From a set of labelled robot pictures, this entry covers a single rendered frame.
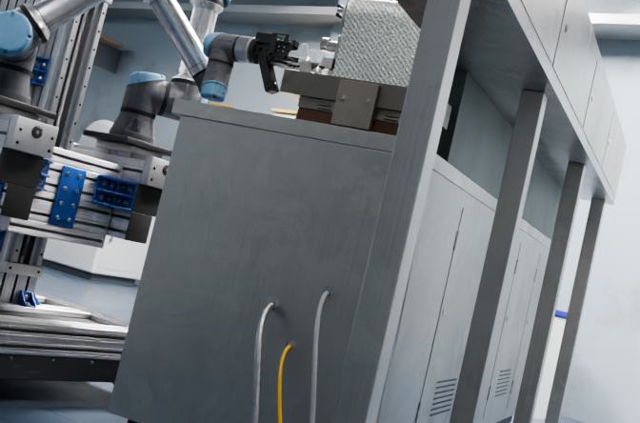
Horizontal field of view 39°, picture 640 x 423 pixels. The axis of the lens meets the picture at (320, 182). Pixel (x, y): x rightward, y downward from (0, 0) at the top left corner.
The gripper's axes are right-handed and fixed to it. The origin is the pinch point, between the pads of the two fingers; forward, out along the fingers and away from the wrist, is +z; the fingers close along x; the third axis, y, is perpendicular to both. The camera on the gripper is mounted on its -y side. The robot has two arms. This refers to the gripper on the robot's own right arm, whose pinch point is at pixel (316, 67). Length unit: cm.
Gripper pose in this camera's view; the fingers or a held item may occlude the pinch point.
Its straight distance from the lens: 250.2
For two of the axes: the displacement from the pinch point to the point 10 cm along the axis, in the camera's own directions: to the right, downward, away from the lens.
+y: 2.3, -9.7, 0.8
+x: 3.7, 1.6, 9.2
